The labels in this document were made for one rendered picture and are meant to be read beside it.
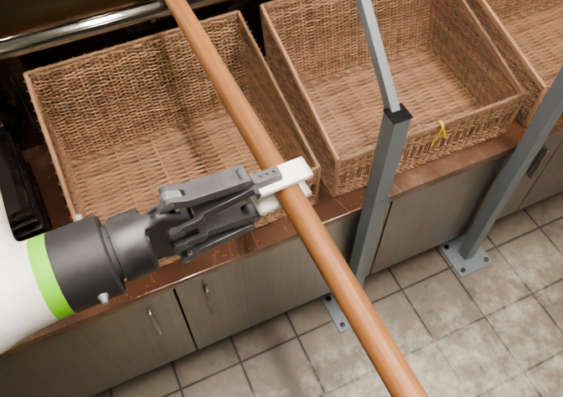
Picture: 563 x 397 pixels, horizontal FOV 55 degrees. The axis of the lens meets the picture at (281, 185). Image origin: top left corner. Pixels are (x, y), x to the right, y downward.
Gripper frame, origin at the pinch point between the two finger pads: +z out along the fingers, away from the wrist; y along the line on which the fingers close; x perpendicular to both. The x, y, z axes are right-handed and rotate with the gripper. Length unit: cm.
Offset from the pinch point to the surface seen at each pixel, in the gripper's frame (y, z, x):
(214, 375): 120, -13, -20
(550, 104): 41, 82, -20
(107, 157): 61, -19, -68
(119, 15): 2.3, -7.9, -43.3
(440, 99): 60, 75, -47
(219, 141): 60, 11, -60
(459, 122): 48, 64, -29
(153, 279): 62, -19, -29
